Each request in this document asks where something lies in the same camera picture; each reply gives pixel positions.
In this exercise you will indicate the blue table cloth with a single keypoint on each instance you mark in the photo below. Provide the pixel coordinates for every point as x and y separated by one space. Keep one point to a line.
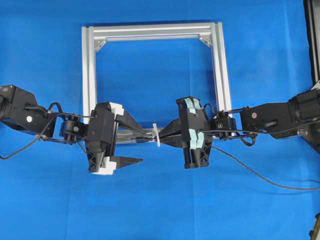
246 193

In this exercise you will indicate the black frame at right edge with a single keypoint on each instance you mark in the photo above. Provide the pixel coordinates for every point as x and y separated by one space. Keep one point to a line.
312 18

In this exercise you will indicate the aluminium extrusion frame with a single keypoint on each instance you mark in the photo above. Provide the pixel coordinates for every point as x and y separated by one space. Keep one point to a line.
145 68

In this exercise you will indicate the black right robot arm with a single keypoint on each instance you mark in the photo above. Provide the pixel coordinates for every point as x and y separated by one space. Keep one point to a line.
299 116

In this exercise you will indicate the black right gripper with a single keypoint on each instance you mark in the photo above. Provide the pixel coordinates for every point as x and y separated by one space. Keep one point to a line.
193 158

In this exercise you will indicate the white zip tie loop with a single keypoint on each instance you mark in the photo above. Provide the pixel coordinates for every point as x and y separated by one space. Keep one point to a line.
156 131

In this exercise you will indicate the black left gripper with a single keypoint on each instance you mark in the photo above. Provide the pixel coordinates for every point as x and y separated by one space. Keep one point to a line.
101 138

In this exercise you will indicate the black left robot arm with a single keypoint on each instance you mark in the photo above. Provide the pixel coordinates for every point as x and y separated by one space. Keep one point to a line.
19 111

